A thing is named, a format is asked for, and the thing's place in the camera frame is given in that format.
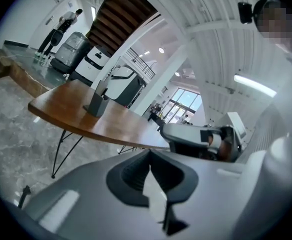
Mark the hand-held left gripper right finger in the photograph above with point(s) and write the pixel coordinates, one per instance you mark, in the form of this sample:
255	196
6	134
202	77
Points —
176	176

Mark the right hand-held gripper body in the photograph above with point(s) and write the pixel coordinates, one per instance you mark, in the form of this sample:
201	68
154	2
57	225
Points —
226	130

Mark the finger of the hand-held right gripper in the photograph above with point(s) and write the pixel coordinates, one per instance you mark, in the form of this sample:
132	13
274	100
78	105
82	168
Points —
183	132

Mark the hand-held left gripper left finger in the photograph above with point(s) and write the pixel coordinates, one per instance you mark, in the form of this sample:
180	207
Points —
126	179

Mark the small dark box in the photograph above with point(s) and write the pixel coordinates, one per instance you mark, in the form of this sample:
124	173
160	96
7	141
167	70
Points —
97	105

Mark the dark pen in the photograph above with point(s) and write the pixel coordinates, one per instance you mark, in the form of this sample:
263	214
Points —
104	94

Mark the glass entrance doors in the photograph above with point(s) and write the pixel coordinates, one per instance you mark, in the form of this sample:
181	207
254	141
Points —
183	101

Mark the long ceiling light tube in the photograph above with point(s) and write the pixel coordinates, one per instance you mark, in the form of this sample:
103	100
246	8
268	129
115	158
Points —
256	85

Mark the round ceiling light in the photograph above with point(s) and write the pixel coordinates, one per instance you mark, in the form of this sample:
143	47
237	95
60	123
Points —
161	50
177	73

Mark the white and dark grey machine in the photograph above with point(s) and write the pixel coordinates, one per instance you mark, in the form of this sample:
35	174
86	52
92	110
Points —
126	84

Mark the white robot with black screen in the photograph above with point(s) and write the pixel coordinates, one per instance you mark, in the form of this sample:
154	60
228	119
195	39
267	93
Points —
91	61

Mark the person's head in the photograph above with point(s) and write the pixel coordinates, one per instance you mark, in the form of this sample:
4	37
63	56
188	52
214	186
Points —
276	21

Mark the wooden staircase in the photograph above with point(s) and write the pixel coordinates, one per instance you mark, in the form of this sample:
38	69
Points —
121	14

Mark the plastic-wrapped grey cleaning machine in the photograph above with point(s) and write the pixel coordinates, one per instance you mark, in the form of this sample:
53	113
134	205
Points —
71	49

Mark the wooden platform step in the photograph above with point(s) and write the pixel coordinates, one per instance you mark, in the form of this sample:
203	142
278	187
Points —
23	74

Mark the black head camera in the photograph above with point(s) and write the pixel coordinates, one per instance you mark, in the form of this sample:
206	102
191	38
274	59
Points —
246	11

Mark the narrow wall light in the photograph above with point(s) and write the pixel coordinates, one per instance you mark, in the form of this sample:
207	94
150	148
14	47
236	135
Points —
93	14

